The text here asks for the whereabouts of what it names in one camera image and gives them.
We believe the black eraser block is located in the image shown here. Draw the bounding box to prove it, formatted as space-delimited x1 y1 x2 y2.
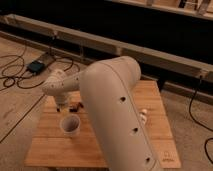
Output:
69 105 79 112

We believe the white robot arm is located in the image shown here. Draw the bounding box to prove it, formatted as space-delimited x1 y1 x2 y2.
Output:
42 56 163 171

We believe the wooden table board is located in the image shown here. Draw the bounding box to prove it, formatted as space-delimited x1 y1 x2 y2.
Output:
24 79 182 170

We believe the black power adapter box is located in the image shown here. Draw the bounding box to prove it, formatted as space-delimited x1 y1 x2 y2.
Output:
27 61 45 74

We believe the white lotion bottle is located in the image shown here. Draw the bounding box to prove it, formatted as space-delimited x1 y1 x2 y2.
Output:
140 109 148 124

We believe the black floor cable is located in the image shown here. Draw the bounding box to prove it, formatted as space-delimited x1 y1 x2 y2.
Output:
0 43 75 144

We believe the black cable at right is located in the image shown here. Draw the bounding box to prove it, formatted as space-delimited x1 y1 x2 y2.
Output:
188 75 213 165

